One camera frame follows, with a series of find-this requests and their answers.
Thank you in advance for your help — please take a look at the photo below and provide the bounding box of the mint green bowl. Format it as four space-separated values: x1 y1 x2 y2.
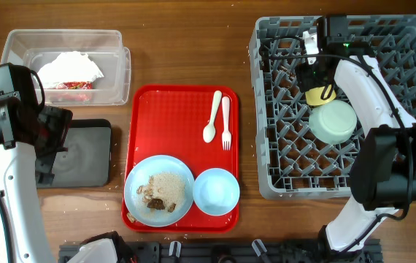
309 100 358 145

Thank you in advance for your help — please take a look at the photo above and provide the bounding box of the small light blue bowl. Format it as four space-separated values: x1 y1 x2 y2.
193 168 240 216

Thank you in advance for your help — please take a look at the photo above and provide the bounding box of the red plastic serving tray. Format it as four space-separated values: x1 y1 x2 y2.
120 84 240 234

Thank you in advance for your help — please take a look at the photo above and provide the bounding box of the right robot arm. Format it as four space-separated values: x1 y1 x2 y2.
295 15 416 260

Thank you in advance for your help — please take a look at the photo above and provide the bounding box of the white paper napkin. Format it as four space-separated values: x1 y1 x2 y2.
38 51 104 88

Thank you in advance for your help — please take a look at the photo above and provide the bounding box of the white plastic spoon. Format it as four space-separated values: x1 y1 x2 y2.
203 91 222 143

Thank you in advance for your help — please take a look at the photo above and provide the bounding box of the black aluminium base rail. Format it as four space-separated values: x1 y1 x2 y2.
58 240 384 263

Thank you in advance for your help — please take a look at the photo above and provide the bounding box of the grey dishwasher rack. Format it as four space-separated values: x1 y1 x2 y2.
249 15 416 199

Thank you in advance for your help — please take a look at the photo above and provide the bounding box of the black rectangular tray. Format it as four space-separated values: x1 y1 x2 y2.
37 119 112 188

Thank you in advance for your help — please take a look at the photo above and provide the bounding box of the food scrap on tray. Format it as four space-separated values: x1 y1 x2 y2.
126 213 136 223

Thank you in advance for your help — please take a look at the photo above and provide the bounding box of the yellow plastic cup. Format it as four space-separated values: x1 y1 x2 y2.
305 85 336 107

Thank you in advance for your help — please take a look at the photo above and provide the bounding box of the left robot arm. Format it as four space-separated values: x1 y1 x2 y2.
0 63 73 262

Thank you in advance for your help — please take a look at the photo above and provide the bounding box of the red candy wrapper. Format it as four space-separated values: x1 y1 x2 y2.
49 82 93 102

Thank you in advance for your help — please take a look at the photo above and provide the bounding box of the white plastic fork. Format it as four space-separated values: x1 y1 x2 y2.
221 96 231 150

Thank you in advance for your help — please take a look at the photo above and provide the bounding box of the clear plastic waste bin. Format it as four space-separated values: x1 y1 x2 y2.
1 29 131 107

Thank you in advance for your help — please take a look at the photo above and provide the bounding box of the large light blue plate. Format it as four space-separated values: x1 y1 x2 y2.
123 155 194 227

